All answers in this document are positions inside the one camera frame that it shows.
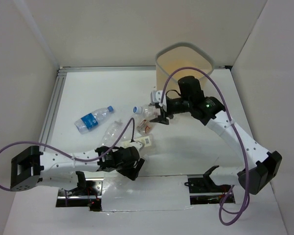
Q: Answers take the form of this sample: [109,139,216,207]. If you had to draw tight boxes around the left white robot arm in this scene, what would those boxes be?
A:
[10,144,145,195]

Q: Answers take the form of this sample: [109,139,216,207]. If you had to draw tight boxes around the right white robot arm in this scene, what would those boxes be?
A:
[150,76,282,195]

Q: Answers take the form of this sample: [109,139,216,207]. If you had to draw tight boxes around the beige mesh waste bin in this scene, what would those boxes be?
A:
[155,42,214,92]

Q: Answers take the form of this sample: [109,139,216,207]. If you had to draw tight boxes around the clear bottle blue cap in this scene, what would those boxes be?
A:
[133,104,160,121]

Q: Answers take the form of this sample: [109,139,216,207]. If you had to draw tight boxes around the red cap dirty bottle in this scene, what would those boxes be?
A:
[136,119,154,135]

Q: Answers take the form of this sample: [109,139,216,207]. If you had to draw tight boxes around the square bottle beige label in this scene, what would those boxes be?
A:
[120,134,154,147]

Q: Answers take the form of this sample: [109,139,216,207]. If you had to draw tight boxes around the white front cover panel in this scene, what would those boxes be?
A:
[101,176,191,212]

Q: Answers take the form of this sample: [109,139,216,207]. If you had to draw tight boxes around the clear crushed bottle left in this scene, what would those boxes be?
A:
[100,119,123,147]

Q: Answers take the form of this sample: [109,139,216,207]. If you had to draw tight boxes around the blue cap labelled bottle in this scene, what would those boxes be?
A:
[74,106,114,134]

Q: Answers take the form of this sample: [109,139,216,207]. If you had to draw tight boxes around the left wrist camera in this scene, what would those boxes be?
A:
[122,141,145,153]

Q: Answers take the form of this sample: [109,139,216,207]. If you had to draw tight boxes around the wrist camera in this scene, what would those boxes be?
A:
[122,141,145,153]
[150,90,167,111]

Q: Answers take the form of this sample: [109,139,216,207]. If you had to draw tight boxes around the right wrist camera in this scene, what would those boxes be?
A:
[150,90,167,111]

